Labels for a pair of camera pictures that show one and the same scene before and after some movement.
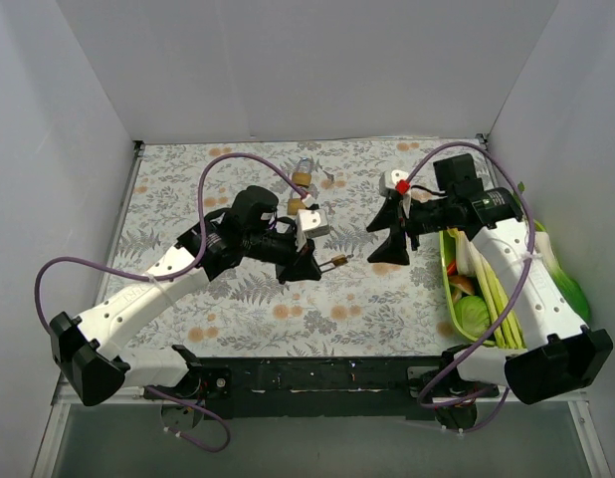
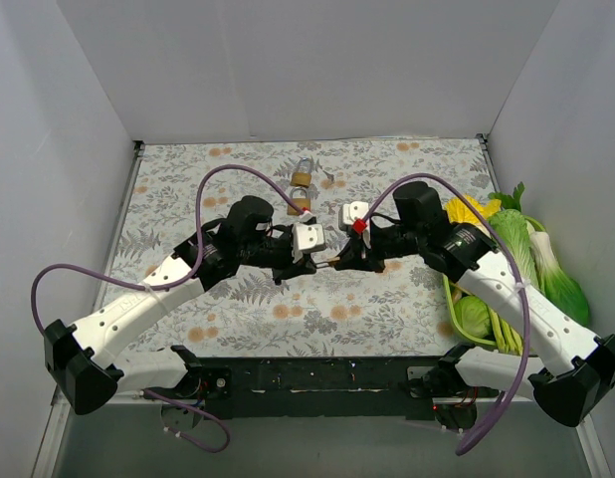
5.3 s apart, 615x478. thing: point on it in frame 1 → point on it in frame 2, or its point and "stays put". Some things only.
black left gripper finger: [307, 256] stays put
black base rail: [384, 387] stays put
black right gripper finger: [389, 216] → [352, 250]
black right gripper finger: [394, 249] → [357, 262]
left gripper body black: [290, 256] stays put
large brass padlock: [303, 174] stays put
